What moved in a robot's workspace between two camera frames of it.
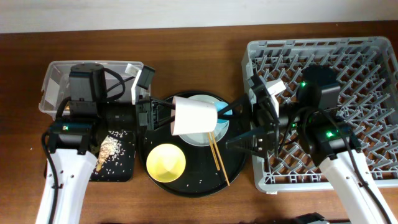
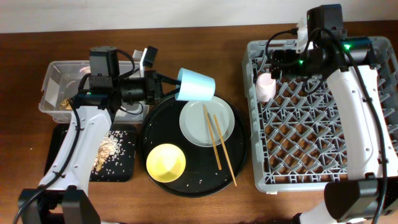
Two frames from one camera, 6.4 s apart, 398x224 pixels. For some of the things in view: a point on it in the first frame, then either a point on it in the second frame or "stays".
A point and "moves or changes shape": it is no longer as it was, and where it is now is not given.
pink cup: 189,116 moves or changes shape
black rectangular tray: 116,154 stays
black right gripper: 259,116 to 277,62
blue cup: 220,105 to 194,86
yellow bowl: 166,163 stays
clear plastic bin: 119,79 stays
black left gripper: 143,112 to 158,88
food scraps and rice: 111,149 stays
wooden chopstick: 219,155 to 226,150
